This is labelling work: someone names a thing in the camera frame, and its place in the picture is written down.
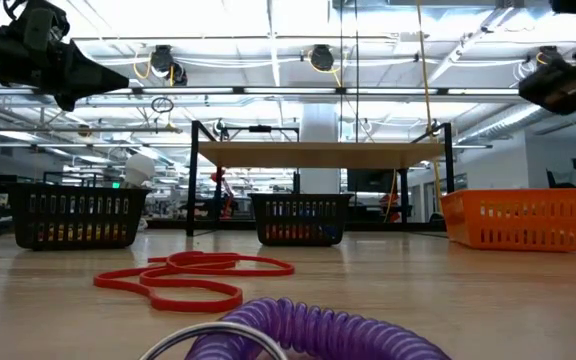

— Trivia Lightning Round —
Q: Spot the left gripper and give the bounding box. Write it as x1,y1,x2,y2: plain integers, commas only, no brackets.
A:
0,32,130,112

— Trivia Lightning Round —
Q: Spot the long red rubber band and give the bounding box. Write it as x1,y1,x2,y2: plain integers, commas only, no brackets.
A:
92,251,297,314

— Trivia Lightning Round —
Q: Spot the purple coil wristband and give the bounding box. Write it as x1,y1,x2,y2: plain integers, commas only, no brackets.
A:
137,297,452,360

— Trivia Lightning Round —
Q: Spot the wooden desk shelf riser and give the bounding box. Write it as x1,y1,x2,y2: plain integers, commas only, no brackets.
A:
186,119,457,232

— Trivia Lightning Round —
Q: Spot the white bulb table lamp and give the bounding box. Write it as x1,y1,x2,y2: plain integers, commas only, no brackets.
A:
123,153,157,190

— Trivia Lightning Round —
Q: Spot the orange plastic basket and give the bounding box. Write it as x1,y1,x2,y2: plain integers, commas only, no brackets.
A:
440,187,576,252

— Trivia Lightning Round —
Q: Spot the black plastic basket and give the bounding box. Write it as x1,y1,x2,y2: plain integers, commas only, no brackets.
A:
247,193,354,246
7,182,152,251

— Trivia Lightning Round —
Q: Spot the red background machine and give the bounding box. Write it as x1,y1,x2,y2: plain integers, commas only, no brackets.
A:
210,167,234,220

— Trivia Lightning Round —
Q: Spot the dark monitor screen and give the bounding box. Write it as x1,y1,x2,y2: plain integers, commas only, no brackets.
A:
346,168,398,194

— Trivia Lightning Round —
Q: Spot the ceiling cable reel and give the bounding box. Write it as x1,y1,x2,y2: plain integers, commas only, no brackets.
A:
149,44,189,86
535,45,562,66
310,44,336,72

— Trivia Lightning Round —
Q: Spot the silver ventilation duct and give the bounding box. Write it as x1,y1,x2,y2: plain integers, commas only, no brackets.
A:
457,102,564,144

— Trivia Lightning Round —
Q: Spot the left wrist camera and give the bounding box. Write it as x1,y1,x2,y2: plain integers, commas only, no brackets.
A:
5,0,69,50

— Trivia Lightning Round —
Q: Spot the yellow hanging cable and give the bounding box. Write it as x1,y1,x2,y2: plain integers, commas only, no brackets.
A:
415,0,443,211

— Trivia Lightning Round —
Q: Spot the black metal rig frame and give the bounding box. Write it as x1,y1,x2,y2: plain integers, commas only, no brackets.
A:
142,217,439,232

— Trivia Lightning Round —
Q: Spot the black hanging cable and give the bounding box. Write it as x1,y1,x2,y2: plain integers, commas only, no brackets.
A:
338,0,345,144
353,0,361,144

